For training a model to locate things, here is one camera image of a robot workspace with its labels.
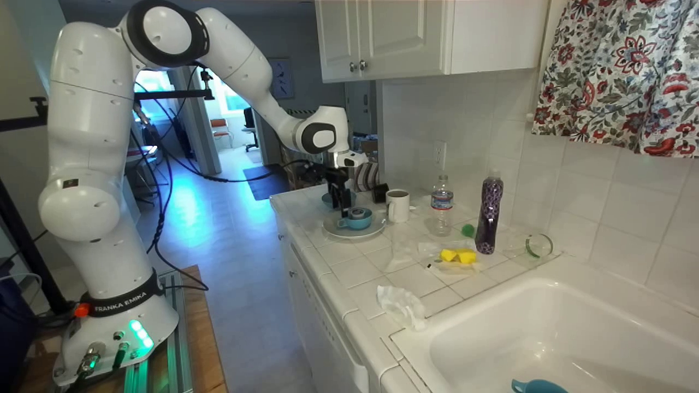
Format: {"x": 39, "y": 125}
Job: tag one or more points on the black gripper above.
{"x": 342, "y": 177}

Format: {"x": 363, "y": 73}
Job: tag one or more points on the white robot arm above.
{"x": 124, "y": 318}

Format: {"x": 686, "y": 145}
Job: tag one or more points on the white round plate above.
{"x": 331, "y": 228}

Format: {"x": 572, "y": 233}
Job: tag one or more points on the black measuring cup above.
{"x": 379, "y": 192}

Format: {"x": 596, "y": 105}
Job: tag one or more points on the teal cup in sink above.
{"x": 535, "y": 388}

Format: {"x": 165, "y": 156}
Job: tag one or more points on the grey striped oven mitt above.
{"x": 366, "y": 177}

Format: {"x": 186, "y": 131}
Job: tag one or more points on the floral ceramic mug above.
{"x": 398, "y": 206}

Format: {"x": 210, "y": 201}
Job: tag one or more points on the clear water bottle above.
{"x": 443, "y": 201}

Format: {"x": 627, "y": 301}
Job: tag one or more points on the crumpled clear plastic wrap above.
{"x": 403, "y": 306}

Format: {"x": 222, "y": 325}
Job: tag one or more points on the yellow sponge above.
{"x": 457, "y": 256}

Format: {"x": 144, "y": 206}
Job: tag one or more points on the purple dish soap bottle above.
{"x": 491, "y": 212}

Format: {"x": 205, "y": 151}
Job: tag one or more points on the white upper cabinet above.
{"x": 371, "y": 39}

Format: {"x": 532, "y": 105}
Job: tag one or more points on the clear glass lid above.
{"x": 539, "y": 245}

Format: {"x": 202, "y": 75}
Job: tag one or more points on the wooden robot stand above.
{"x": 186, "y": 362}

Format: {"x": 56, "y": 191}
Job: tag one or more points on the white kitchen sink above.
{"x": 565, "y": 323}

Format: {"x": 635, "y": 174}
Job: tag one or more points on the floral window curtain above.
{"x": 623, "y": 73}

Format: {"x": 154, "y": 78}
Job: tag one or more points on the black camera tripod arm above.
{"x": 139, "y": 97}

